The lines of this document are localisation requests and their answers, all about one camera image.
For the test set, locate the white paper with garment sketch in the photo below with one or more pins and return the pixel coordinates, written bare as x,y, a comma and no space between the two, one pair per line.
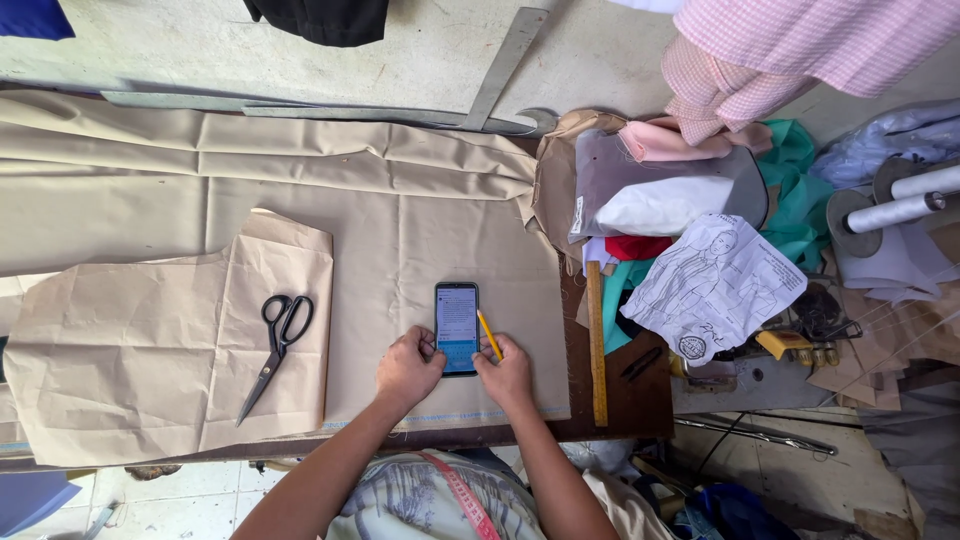
712,292

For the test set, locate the dark blue garment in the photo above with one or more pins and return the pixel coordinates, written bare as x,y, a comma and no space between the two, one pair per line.
34,16

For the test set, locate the person's left hand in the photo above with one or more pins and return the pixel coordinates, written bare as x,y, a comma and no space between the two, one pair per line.
405,371

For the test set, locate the blue cloth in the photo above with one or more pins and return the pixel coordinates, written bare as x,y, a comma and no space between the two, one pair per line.
34,502

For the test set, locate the yellow pencil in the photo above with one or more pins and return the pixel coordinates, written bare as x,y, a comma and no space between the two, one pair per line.
487,330

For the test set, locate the heap of folded fabrics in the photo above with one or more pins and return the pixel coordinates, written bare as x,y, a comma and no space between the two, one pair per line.
675,187

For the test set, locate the black garment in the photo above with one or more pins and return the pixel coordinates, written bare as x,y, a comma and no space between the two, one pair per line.
322,19

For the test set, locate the person's right hand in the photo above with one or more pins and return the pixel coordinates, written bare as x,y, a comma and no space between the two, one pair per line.
511,379

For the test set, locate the black tailor scissors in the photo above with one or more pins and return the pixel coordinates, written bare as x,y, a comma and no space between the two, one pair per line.
279,341

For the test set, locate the pink measuring tape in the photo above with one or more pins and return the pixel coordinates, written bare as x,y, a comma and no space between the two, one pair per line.
466,499

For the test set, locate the white plastic bag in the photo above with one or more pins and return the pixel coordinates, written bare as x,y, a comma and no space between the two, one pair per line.
596,455

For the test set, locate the wooden ruler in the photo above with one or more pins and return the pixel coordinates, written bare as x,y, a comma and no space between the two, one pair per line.
597,345

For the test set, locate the grey cloth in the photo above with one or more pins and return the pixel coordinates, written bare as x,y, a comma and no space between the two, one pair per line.
919,457

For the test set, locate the metal rod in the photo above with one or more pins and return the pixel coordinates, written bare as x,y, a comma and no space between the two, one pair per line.
757,436

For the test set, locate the heap of brown paper pieces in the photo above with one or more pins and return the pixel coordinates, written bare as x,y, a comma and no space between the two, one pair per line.
892,337

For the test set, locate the dark blue bag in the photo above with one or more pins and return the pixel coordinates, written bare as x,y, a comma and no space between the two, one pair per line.
739,514

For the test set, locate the beige cloth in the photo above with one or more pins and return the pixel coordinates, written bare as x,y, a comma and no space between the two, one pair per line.
626,510

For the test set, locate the metal tailor square ruler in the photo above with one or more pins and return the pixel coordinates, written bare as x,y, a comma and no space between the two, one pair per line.
495,75

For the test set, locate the beige fabric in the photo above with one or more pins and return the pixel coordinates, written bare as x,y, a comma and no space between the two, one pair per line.
390,225

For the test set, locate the pale blue plastic bag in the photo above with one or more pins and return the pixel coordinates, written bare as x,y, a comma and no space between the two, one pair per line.
885,142

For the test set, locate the white interfacing roll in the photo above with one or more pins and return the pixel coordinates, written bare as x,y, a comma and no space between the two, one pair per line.
896,206

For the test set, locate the grey sewing machine base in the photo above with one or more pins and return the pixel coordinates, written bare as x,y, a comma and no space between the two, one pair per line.
750,386

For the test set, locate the pink checked garment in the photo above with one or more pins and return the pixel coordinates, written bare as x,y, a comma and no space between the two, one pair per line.
787,45

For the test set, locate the black smartphone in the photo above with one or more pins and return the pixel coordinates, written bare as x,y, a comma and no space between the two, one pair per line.
456,315

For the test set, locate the yellow tool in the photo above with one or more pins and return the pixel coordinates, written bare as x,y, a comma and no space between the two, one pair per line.
780,343

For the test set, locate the person's patterned shirt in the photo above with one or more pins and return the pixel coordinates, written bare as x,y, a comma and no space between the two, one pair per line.
420,502

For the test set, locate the brown paper pattern piece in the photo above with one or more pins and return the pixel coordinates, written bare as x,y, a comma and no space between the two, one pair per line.
150,360

